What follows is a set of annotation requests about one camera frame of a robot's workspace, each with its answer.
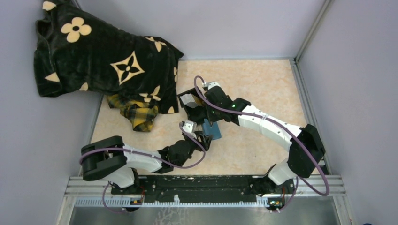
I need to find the black card box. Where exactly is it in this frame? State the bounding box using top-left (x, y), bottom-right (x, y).
top-left (177, 88), bottom-right (208, 124)

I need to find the blue card holder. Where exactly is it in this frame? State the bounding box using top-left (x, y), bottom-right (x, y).
top-left (202, 119), bottom-right (222, 140)

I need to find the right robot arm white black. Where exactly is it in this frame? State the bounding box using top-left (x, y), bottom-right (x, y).
top-left (203, 82), bottom-right (325, 193)

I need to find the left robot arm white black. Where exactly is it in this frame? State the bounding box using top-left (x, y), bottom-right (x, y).
top-left (79, 131), bottom-right (213, 194)

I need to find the stack of white cards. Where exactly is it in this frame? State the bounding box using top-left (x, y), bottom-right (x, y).
top-left (181, 94), bottom-right (198, 108)

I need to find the yellow black plaid cloth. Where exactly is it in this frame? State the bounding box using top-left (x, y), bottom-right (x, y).
top-left (106, 94), bottom-right (159, 132)

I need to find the black floral plush blanket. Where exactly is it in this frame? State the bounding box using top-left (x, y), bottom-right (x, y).
top-left (33, 0), bottom-right (183, 114)

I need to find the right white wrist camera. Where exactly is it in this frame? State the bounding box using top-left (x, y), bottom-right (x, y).
top-left (202, 82), bottom-right (220, 91)

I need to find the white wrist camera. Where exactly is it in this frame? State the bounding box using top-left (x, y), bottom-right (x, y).
top-left (181, 120), bottom-right (197, 134)
top-left (202, 82), bottom-right (220, 91)

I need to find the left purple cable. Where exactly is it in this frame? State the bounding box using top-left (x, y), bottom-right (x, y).
top-left (79, 121), bottom-right (207, 215)

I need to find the purple cable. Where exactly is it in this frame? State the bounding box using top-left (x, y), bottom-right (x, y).
top-left (79, 121), bottom-right (207, 215)
top-left (193, 75), bottom-right (331, 214)

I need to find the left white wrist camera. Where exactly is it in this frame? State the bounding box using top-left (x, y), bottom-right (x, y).
top-left (181, 120), bottom-right (197, 134)

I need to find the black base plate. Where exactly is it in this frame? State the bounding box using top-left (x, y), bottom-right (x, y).
top-left (111, 175), bottom-right (294, 203)

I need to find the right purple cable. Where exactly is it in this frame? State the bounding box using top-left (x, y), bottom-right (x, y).
top-left (193, 75), bottom-right (331, 214)

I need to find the aluminium frame rail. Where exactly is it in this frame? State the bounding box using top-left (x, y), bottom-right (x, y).
top-left (57, 175), bottom-right (354, 225)

